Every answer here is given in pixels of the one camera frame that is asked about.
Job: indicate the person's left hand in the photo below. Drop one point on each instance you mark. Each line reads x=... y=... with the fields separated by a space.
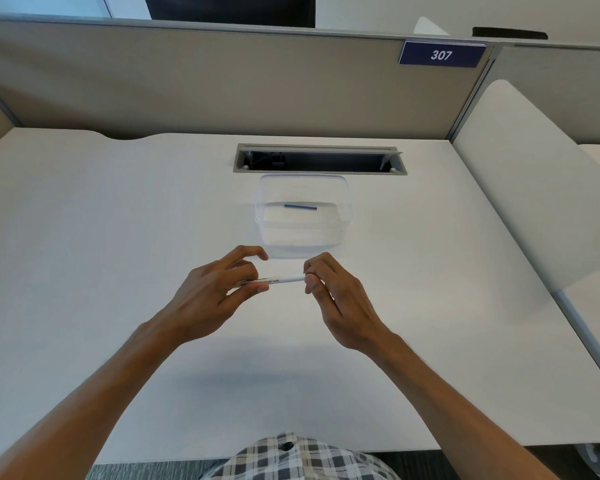
x=205 y=294

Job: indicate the person's right thumb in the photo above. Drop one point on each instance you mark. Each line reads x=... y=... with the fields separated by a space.
x=325 y=299

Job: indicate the black flat object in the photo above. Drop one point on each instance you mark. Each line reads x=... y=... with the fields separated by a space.
x=510 y=33

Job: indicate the person's right forearm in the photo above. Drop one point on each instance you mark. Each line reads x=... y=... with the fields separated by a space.
x=450 y=409

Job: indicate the person's left forearm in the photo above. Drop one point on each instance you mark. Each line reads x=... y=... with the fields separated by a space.
x=95 y=399

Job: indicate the person's right hand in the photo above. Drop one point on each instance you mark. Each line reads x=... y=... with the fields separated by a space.
x=352 y=314

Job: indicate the checkered shirt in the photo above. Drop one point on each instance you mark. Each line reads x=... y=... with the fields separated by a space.
x=300 y=459

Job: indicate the beige partition panel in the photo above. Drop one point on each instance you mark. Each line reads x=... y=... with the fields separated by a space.
x=565 y=84
x=205 y=79

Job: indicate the person's left thumb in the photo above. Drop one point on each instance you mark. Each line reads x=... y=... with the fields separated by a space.
x=250 y=290

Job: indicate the blue number sign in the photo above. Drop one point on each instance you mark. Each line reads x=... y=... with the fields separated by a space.
x=442 y=54

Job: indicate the clear plastic container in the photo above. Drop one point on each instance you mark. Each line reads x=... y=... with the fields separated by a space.
x=280 y=229

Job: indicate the white marker pen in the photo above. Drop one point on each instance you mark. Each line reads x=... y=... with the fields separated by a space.
x=287 y=280

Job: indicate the white side divider panel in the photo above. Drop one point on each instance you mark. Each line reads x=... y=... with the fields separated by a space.
x=520 y=194

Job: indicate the black monitor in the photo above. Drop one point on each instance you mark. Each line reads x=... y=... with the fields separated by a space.
x=230 y=9

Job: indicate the blue pen cap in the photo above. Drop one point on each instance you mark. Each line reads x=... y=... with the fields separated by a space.
x=300 y=207

